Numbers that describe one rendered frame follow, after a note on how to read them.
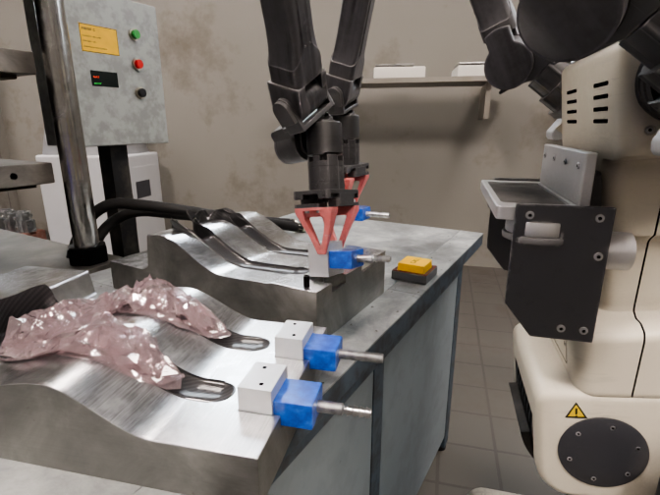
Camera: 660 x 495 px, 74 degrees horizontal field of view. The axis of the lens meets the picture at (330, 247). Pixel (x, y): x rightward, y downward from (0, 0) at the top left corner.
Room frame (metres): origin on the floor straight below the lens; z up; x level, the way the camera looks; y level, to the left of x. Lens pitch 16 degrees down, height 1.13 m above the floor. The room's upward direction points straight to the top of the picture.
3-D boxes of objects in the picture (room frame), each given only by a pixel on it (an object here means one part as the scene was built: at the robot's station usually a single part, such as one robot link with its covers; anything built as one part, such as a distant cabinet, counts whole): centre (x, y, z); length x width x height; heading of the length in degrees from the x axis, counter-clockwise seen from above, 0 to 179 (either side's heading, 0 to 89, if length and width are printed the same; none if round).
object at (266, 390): (0.39, 0.02, 0.86); 0.13 x 0.05 x 0.05; 77
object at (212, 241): (0.83, 0.16, 0.92); 0.35 x 0.16 x 0.09; 60
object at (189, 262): (0.85, 0.17, 0.87); 0.50 x 0.26 x 0.14; 60
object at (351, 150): (1.00, -0.04, 1.06); 0.10 x 0.07 x 0.07; 149
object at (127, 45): (1.38, 0.67, 0.74); 0.30 x 0.22 x 1.47; 150
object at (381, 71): (3.19, -0.47, 1.46); 0.36 x 0.35 x 0.09; 76
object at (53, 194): (3.67, 1.88, 0.66); 0.78 x 0.61 x 1.33; 76
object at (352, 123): (1.00, -0.03, 1.12); 0.07 x 0.06 x 0.07; 63
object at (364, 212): (0.97, -0.07, 0.94); 0.13 x 0.05 x 0.05; 59
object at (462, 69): (3.06, -0.97, 1.46); 0.34 x 0.33 x 0.09; 76
